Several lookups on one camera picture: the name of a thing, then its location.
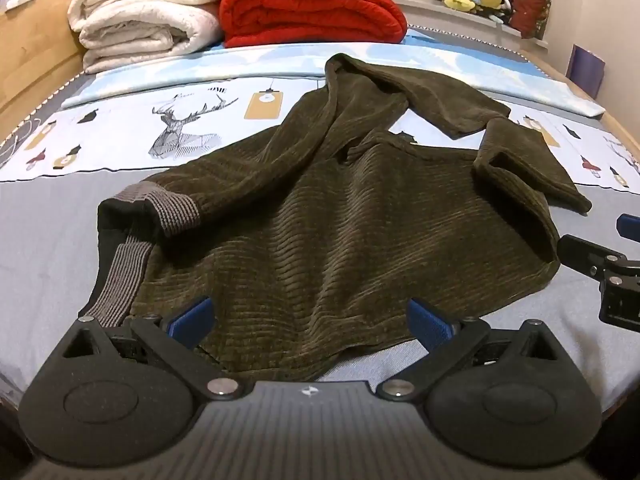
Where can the deer printed white bed sheet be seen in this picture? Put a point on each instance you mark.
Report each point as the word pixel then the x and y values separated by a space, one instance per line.
pixel 130 130

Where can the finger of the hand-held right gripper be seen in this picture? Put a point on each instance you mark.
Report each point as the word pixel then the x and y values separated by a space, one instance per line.
pixel 582 252
pixel 630 227

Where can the wooden headboard panel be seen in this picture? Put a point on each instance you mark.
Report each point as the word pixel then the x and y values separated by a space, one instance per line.
pixel 35 55

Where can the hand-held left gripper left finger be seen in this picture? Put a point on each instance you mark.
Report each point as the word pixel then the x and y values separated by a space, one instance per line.
pixel 192 321

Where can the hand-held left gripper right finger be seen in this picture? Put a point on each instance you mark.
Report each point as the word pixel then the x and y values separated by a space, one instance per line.
pixel 430 326

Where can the folded cream blanket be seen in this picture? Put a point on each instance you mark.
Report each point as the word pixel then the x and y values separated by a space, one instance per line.
pixel 140 10

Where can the dark red cushion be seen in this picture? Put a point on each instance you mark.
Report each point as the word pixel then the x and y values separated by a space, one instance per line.
pixel 530 7

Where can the purple folder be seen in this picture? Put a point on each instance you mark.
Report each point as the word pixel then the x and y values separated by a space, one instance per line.
pixel 586 71

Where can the folded red blanket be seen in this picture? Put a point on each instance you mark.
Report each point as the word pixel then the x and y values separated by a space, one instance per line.
pixel 310 10

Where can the white window sill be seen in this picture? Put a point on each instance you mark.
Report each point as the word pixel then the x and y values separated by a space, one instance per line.
pixel 450 17

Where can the wooden bed frame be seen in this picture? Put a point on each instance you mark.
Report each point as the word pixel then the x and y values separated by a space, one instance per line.
pixel 622 122

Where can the grey bed cover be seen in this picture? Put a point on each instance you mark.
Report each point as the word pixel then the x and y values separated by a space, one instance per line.
pixel 45 245

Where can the light blue cloud sheet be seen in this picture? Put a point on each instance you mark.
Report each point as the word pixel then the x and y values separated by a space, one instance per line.
pixel 210 62

